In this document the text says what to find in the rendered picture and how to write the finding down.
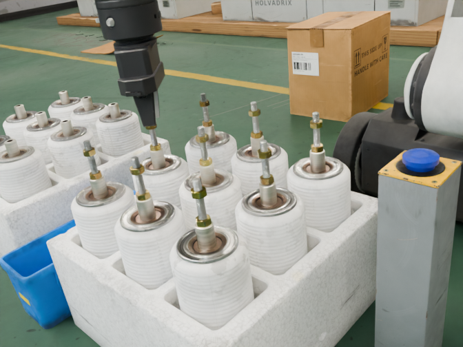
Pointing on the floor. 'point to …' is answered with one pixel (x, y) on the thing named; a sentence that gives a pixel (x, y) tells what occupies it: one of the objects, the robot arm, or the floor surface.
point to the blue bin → (38, 279)
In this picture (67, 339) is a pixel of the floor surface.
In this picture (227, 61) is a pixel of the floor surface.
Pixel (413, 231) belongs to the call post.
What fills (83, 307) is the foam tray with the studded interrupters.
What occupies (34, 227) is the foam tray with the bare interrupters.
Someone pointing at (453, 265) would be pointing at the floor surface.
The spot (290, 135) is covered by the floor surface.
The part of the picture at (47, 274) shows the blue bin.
